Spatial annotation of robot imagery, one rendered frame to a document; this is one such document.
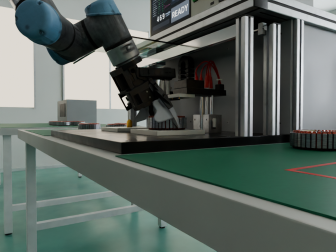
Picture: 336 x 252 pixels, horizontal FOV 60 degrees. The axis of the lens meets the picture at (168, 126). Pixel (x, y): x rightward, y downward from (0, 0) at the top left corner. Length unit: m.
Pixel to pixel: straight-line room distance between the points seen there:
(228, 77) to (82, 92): 4.79
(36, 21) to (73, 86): 5.00
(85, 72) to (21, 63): 1.07
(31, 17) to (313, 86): 0.73
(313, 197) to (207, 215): 0.09
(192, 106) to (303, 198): 0.90
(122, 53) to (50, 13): 0.19
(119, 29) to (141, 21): 5.66
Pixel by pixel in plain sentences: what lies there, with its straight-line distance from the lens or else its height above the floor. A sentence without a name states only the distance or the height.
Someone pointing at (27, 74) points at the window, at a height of 1.55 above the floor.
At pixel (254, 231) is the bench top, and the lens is 0.24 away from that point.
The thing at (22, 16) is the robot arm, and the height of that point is 1.00.
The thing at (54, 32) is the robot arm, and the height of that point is 0.98.
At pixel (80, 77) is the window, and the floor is 1.57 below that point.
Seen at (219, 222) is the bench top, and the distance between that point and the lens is 0.26.
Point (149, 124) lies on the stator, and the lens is 0.77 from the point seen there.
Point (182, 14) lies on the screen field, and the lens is 1.02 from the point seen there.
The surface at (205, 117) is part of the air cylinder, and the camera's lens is 0.86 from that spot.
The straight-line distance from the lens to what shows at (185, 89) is 0.81.
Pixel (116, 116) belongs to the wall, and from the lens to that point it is 5.84.
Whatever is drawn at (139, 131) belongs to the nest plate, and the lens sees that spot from 0.78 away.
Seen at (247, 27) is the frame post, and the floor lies 1.02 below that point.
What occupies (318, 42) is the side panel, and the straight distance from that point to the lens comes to 0.96.
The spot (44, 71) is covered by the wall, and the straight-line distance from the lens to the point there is 5.54.
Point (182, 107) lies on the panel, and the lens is 1.17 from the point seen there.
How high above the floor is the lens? 0.81
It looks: 1 degrees down
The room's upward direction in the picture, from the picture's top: straight up
